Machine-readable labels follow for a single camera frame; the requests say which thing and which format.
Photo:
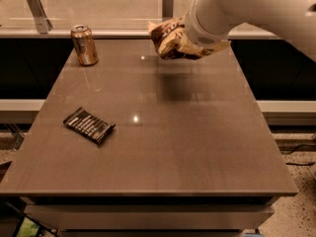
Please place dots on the brown chip bag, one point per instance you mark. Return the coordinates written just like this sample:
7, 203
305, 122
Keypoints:
171, 42

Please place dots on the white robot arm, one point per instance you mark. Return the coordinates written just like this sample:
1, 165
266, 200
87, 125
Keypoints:
209, 21

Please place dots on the black rxbar chocolate wrapper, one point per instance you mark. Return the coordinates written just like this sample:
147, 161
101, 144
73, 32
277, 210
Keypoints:
89, 126

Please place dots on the orange soda can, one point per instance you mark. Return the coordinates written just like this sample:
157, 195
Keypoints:
84, 45

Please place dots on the glass railing panel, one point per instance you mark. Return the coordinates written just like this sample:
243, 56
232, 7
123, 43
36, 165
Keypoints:
15, 15

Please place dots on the grey table drawer front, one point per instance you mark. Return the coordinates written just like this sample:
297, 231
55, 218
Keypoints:
150, 217

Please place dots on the green item under table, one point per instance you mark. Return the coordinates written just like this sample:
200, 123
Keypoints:
27, 228

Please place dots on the middle metal glass bracket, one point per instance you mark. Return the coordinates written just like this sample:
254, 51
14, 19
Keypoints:
167, 9

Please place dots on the metal glass bracket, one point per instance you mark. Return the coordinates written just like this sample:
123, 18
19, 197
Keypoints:
42, 21
167, 9

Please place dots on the left metal glass bracket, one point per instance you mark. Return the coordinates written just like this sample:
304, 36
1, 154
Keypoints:
42, 21

